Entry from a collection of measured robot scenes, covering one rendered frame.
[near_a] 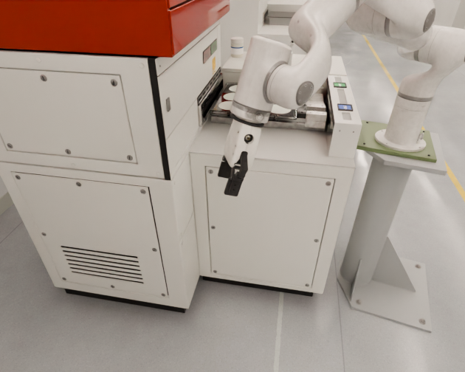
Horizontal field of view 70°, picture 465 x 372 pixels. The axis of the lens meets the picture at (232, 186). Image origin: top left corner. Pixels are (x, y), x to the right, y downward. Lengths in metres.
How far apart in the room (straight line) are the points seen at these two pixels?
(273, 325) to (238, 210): 0.61
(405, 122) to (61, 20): 1.17
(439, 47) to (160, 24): 0.88
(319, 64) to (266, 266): 1.15
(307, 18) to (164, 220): 0.85
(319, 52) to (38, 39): 0.79
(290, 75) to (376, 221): 1.11
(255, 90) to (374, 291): 1.47
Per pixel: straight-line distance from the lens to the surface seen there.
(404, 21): 0.96
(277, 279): 1.70
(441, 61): 1.34
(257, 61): 0.68
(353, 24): 1.06
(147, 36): 0.98
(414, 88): 1.38
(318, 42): 0.69
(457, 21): 7.97
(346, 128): 1.27
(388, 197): 1.56
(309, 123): 1.44
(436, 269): 2.23
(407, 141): 1.45
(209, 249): 1.63
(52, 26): 1.11
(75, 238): 1.57
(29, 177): 1.46
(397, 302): 1.96
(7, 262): 2.34
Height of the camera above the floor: 1.47
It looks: 36 degrees down
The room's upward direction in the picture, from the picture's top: straight up
